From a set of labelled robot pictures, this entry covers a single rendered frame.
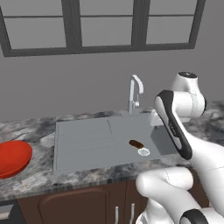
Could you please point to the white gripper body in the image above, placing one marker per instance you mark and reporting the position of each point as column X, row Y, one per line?
column 155, row 117

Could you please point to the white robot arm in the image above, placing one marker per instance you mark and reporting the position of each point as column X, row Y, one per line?
column 210, row 157

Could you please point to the white sink tap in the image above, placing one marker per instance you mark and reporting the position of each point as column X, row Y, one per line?
column 132, row 96

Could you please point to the brown sweet potato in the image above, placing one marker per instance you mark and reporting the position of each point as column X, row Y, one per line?
column 136, row 143

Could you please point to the round silver sink drain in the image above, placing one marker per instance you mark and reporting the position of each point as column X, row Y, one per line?
column 143, row 151

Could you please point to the grey sink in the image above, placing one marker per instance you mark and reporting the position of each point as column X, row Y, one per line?
column 96, row 143

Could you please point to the red bowl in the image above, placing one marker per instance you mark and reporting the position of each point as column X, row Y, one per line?
column 13, row 157

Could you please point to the dark grey appliance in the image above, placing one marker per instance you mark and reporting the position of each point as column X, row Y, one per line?
column 10, row 214

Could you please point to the dark grey window frame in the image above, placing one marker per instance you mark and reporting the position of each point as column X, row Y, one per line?
column 73, row 48

